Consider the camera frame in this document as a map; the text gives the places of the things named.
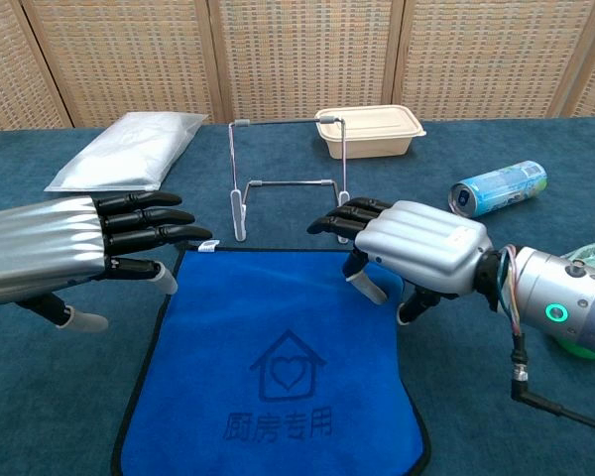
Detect black arm cable with connector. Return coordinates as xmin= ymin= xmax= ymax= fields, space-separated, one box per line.
xmin=509 ymin=329 xmax=595 ymax=428

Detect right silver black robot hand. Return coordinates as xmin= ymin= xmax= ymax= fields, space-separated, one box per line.
xmin=305 ymin=196 xmax=502 ymax=326

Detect white plastic zip bag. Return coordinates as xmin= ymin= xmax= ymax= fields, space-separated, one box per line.
xmin=44 ymin=111 xmax=209 ymax=194

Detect light blue drink can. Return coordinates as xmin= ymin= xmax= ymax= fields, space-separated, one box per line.
xmin=447 ymin=160 xmax=548 ymax=220

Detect green ball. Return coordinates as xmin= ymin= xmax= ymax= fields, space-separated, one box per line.
xmin=552 ymin=336 xmax=595 ymax=360

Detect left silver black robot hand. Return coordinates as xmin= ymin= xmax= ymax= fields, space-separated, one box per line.
xmin=0 ymin=191 xmax=213 ymax=333

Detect metal wire stand white feet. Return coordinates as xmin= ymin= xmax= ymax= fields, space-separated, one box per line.
xmin=227 ymin=117 xmax=352 ymax=245

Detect blue towel with house print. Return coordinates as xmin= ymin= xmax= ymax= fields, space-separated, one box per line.
xmin=110 ymin=238 xmax=432 ymax=476

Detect beige lidded lunch box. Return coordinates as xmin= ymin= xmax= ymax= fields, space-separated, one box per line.
xmin=313 ymin=104 xmax=427 ymax=161

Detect teal tablecloth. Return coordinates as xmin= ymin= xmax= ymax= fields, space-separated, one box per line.
xmin=0 ymin=116 xmax=595 ymax=476

